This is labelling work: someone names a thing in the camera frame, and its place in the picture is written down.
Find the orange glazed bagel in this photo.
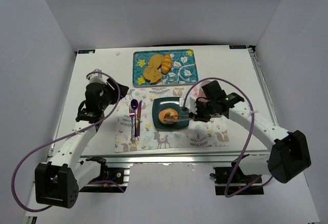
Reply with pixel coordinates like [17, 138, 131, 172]
[158, 108, 179, 124]

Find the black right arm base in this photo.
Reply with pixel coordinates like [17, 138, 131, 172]
[209, 167, 264, 196]

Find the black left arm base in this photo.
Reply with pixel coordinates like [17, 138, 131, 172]
[80, 156, 129, 193]

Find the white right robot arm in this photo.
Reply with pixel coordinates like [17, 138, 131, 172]
[158, 78, 311, 184]

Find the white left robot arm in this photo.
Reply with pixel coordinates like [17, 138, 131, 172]
[35, 79, 129, 209]

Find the brown bread slice front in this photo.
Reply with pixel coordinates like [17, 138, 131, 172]
[143, 65, 162, 84]

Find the brown bread slice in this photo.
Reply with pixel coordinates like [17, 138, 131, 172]
[143, 65, 162, 84]
[148, 54, 164, 69]

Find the brown bread slice rear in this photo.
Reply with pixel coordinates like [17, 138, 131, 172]
[148, 54, 164, 69]

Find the striped orange bread roll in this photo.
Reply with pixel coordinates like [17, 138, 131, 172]
[161, 54, 173, 74]

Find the dark teal square plate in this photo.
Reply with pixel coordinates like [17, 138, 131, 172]
[152, 97, 189, 132]

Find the iridescent purple spoon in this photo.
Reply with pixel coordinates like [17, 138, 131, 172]
[130, 99, 138, 137]

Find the pink ceramic mug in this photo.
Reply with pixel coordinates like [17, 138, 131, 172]
[197, 80, 210, 103]

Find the iridescent purple knife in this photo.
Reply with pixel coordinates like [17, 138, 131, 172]
[135, 101, 142, 138]

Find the animal print placemat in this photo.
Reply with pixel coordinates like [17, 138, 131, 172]
[114, 86, 229, 153]

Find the iridescent purple fork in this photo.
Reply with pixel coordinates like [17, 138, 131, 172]
[129, 106, 135, 143]

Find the teal floral serving tray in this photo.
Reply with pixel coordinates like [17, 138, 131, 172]
[132, 49, 198, 87]

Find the black label left corner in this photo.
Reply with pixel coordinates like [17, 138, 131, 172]
[77, 49, 95, 54]

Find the black label corner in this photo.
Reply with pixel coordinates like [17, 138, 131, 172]
[229, 45, 247, 50]
[77, 49, 95, 54]

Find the black label right corner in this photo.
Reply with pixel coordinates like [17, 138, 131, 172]
[229, 45, 247, 50]

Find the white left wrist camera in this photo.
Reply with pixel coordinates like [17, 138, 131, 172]
[86, 69, 106, 85]

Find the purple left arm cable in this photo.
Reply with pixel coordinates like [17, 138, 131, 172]
[12, 71, 122, 212]

